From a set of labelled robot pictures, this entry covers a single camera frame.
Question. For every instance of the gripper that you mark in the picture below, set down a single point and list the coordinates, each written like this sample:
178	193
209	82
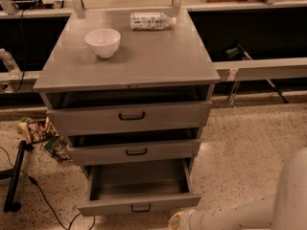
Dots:
194	219

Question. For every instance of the grey bottom drawer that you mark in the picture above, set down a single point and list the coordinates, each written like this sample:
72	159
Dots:
139	187

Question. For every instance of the grey drawer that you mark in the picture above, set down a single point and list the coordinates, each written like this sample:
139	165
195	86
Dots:
129	118
139	187
135	152

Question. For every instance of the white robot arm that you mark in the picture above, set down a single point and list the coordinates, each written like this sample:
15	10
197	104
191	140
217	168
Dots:
286	210

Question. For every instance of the grey middle drawer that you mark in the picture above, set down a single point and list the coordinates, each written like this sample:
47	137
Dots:
135	152

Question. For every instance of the grey top drawer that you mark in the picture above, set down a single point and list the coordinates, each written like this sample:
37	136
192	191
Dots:
129	118

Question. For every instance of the grey drawer cabinet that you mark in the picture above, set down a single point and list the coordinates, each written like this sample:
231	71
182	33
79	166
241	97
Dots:
126	98

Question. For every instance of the dark green snack bag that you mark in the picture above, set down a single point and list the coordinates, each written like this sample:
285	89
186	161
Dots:
57	148

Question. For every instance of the colourful snack bag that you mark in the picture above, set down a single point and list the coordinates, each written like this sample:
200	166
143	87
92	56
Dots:
36	131

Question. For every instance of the white ceramic bowl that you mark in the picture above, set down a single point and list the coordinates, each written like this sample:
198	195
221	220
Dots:
103	42

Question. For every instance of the clear plastic water bottle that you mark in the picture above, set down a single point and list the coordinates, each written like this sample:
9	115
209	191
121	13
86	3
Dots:
151	21

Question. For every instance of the clear bottle at left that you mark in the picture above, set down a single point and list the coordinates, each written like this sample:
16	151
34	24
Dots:
10	64

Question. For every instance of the grey metal rail frame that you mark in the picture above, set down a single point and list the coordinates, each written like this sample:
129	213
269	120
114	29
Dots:
255	68

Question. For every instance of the green handled tool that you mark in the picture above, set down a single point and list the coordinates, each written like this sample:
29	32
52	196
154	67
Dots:
238	49

